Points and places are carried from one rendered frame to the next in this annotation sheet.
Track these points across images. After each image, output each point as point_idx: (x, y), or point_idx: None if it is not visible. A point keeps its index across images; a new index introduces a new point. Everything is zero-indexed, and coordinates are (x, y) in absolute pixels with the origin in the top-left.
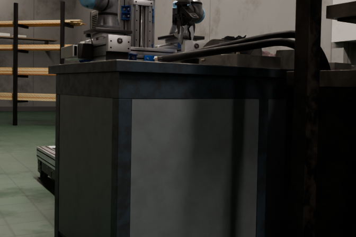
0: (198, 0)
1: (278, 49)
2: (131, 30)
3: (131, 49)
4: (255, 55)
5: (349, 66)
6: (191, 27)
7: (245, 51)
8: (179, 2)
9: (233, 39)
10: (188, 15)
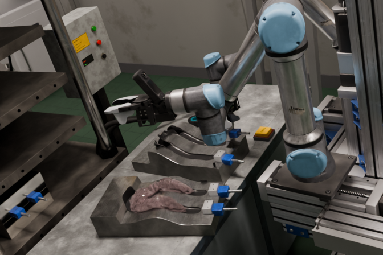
0: (285, 130)
1: (134, 176)
2: (328, 108)
3: (342, 135)
4: (149, 143)
5: None
6: None
7: (160, 144)
8: None
9: (167, 129)
10: None
